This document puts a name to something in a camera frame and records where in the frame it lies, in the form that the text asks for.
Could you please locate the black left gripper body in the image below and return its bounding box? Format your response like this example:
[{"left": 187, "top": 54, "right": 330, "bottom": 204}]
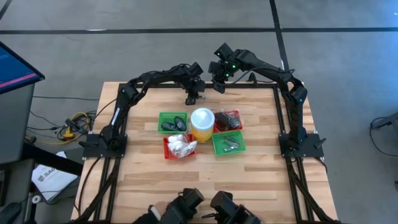
[{"left": 182, "top": 61, "right": 206, "bottom": 94}]

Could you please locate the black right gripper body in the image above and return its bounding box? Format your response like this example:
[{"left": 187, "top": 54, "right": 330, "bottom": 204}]
[{"left": 208, "top": 61, "right": 239, "bottom": 82}]

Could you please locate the clear bag of white cotton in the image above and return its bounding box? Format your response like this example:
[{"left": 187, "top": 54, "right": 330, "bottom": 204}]
[{"left": 167, "top": 133, "right": 185, "bottom": 144}]

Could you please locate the clear vanity pack bag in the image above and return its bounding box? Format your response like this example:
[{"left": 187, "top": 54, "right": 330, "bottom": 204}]
[
  {"left": 185, "top": 139, "right": 199, "bottom": 156},
  {"left": 167, "top": 140, "right": 189, "bottom": 158}
]

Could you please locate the person's forearm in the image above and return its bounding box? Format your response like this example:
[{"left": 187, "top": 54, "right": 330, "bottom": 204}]
[{"left": 132, "top": 211, "right": 161, "bottom": 224}]

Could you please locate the yellow disinfecting wipes canister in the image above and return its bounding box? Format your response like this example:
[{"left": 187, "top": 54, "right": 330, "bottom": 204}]
[{"left": 190, "top": 107, "right": 216, "bottom": 144}]

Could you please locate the green plastic basket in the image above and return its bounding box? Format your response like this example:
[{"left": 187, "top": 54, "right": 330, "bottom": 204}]
[
  {"left": 211, "top": 130, "right": 246, "bottom": 157},
  {"left": 157, "top": 111, "right": 190, "bottom": 134}
]

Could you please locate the red plastic basket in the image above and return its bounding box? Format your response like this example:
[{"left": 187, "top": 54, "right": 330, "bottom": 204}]
[
  {"left": 213, "top": 109, "right": 244, "bottom": 134},
  {"left": 163, "top": 133, "right": 197, "bottom": 161}
]

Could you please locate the person's hand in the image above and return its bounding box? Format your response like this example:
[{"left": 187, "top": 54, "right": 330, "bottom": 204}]
[{"left": 149, "top": 201, "right": 171, "bottom": 222}]

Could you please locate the black desk beam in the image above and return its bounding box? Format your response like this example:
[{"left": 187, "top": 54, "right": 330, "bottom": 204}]
[{"left": 21, "top": 142, "right": 84, "bottom": 177}]

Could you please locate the white printed booklet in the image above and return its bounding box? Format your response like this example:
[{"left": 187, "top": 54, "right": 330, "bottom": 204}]
[{"left": 30, "top": 151, "right": 78, "bottom": 202}]

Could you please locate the grey cabinet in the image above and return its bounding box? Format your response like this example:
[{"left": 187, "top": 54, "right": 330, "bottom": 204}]
[{"left": 0, "top": 83, "right": 35, "bottom": 164}]

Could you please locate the blue screen monitor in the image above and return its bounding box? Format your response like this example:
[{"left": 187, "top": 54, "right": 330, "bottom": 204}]
[{"left": 0, "top": 41, "right": 46, "bottom": 95}]

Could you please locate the dark office chair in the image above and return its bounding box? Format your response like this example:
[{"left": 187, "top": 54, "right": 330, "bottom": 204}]
[{"left": 0, "top": 157, "right": 35, "bottom": 224}]

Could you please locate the black aluminium table frame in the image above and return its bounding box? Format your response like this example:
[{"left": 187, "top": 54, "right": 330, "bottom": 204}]
[{"left": 73, "top": 72, "right": 341, "bottom": 224}]

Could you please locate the yellow floor cable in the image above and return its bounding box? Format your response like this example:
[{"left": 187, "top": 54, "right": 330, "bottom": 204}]
[{"left": 25, "top": 111, "right": 97, "bottom": 146}]

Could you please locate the thin black floor cable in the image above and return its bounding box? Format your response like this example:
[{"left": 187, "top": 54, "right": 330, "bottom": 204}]
[{"left": 32, "top": 95, "right": 101, "bottom": 101}]

